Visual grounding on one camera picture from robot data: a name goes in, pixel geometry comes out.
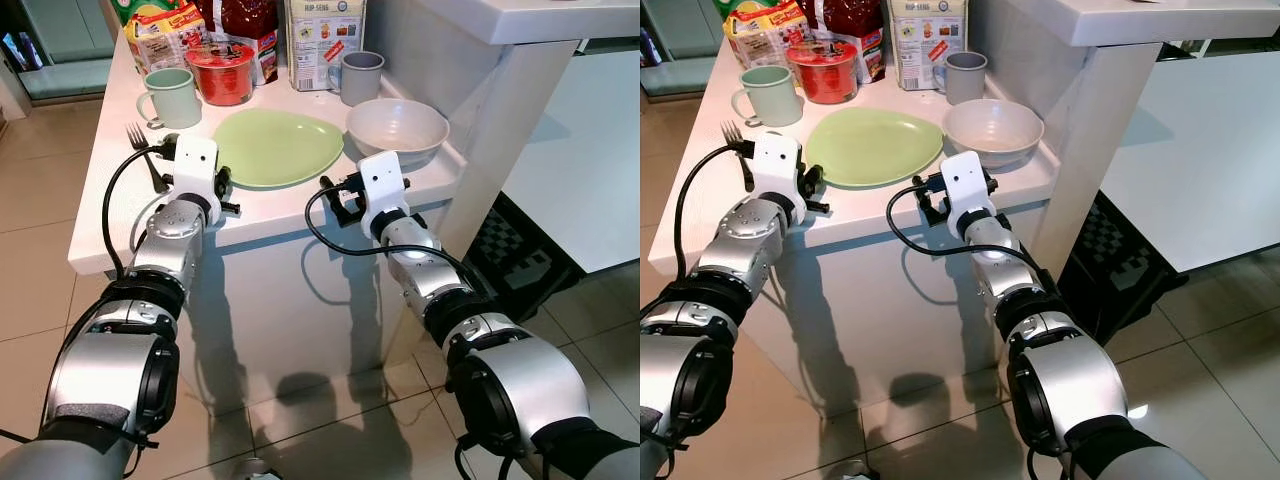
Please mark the yellow orange food package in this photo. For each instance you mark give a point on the yellow orange food package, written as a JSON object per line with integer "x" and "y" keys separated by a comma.
{"x": 160, "y": 35}
{"x": 765, "y": 35}

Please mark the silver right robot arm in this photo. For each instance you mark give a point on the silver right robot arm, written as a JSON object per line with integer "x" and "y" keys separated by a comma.
{"x": 520, "y": 380}
{"x": 1080, "y": 385}

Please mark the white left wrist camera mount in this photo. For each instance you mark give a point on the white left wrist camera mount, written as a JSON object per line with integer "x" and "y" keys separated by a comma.
{"x": 195, "y": 160}
{"x": 778, "y": 155}

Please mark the red instant noodle cup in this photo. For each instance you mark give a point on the red instant noodle cup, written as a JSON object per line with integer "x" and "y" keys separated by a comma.
{"x": 222, "y": 80}
{"x": 825, "y": 78}

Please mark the white raised counter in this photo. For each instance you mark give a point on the white raised counter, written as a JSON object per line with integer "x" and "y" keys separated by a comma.
{"x": 1150, "y": 20}
{"x": 520, "y": 15}

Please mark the teal bench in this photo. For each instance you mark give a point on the teal bench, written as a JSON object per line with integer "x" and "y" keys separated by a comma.
{"x": 65, "y": 80}
{"x": 680, "y": 78}

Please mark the dark red snack bag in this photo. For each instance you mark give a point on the dark red snack bag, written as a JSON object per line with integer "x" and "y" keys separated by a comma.
{"x": 850, "y": 15}
{"x": 240, "y": 18}

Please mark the metal fork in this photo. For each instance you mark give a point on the metal fork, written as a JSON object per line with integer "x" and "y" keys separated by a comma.
{"x": 137, "y": 135}
{"x": 733, "y": 133}

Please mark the white printed food box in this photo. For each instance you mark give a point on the white printed food box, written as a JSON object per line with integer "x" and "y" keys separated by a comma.
{"x": 320, "y": 40}
{"x": 925, "y": 40}

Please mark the grey robot foot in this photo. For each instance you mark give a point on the grey robot foot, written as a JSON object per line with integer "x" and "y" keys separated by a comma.
{"x": 850, "y": 469}
{"x": 252, "y": 469}

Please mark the grey mug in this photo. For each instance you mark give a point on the grey mug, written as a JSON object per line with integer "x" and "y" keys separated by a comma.
{"x": 967, "y": 80}
{"x": 362, "y": 80}

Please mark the white kitchen island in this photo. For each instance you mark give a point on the white kitchen island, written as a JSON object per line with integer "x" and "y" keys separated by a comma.
{"x": 900, "y": 320}
{"x": 300, "y": 300}

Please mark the black plastic crate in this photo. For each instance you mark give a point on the black plastic crate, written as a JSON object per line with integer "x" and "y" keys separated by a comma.
{"x": 1110, "y": 250}
{"x": 520, "y": 255}

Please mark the light green plate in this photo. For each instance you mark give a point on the light green plate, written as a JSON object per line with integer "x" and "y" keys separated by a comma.
{"x": 275, "y": 145}
{"x": 870, "y": 145}

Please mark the pale grey bowl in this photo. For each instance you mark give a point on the pale grey bowl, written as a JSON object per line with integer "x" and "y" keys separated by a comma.
{"x": 400, "y": 125}
{"x": 995, "y": 125}

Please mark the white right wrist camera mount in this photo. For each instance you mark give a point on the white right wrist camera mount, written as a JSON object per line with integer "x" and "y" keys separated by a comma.
{"x": 385, "y": 185}
{"x": 965, "y": 180}

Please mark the white cabinet panel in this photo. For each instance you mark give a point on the white cabinet panel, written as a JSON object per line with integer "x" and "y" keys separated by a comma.
{"x": 590, "y": 160}
{"x": 1200, "y": 150}

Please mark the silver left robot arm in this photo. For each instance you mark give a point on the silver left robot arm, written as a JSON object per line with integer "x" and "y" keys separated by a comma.
{"x": 690, "y": 370}
{"x": 110, "y": 370}

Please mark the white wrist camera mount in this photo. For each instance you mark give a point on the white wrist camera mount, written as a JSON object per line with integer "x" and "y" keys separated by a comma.
{"x": 778, "y": 155}
{"x": 385, "y": 185}
{"x": 965, "y": 180}
{"x": 195, "y": 160}

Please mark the pale green mug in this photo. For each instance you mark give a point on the pale green mug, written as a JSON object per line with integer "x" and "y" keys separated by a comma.
{"x": 772, "y": 98}
{"x": 175, "y": 100}

